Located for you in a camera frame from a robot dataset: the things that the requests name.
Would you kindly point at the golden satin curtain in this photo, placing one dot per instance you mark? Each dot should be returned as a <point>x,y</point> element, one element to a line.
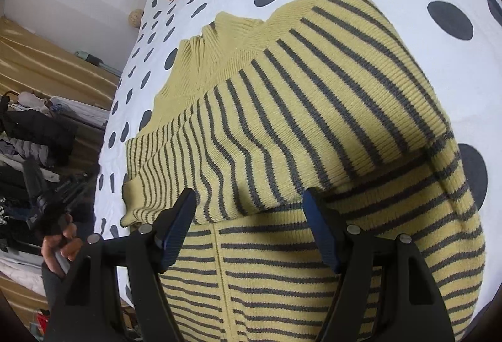
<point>30,63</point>

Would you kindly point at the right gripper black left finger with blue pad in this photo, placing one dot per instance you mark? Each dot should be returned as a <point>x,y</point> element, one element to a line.
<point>88,306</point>

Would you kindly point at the white grey-spotted bed cover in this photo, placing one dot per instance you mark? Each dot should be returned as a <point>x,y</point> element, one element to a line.
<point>457,43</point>

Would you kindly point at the round wicker ball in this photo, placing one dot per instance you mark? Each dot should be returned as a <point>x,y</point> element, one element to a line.
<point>135,17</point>

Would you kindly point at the person's left hand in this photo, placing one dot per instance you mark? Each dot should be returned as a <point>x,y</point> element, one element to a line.
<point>65,246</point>

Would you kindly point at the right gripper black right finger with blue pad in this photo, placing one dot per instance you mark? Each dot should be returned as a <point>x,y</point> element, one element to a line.
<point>409,306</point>

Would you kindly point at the yellow grey striped knit sweater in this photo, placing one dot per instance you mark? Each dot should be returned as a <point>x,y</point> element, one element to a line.
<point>323,95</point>

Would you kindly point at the pile of folded clothes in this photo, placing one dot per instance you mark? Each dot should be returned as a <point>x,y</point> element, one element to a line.
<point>63,136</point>

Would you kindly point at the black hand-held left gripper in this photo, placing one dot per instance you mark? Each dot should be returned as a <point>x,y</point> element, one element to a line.
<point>51,204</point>

